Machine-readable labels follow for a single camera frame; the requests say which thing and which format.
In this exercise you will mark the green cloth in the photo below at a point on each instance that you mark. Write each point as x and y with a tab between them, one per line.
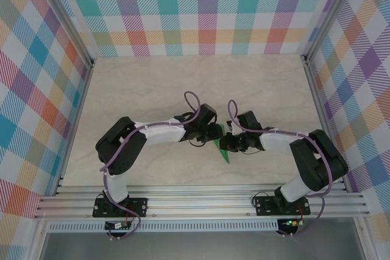
225	155

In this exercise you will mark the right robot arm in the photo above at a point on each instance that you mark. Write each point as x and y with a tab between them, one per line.
277	141

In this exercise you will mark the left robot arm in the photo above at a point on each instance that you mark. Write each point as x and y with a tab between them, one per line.
164	133

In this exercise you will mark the right controller circuit board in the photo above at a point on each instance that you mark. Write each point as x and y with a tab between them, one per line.
291	223

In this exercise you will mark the controller circuit board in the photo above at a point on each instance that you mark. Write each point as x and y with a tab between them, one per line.
291	223
115	226

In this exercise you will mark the left controller circuit board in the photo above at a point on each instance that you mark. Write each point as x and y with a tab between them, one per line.
115	226

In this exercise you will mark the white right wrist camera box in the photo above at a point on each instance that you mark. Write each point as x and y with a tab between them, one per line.
234	130

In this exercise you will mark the aluminium side rail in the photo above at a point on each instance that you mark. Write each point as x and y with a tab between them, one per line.
320	114
76	126

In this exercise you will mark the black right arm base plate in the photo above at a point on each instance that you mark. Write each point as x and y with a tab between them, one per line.
265	206

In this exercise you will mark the aluminium mounting rail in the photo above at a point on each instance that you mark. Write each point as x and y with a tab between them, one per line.
198	202

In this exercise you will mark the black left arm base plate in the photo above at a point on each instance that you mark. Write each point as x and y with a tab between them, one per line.
140	206

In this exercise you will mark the aluminium frame post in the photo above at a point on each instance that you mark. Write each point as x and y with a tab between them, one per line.
330	13
65	19

